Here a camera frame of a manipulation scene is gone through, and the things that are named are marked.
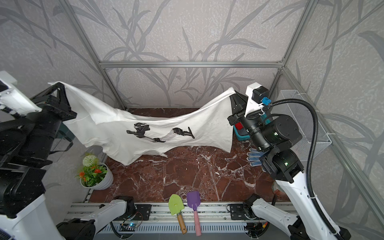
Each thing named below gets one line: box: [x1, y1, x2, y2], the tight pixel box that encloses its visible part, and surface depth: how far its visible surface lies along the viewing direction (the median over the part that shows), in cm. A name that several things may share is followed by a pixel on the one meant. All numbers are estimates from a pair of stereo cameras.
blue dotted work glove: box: [246, 148, 269, 167], surface depth 95 cm
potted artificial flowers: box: [75, 155, 114, 190], surface depth 75 cm
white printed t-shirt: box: [48, 82, 236, 166], surface depth 65 cm
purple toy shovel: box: [186, 191, 202, 237], surface depth 77 cm
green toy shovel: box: [168, 194, 188, 235], surface depth 77 cm
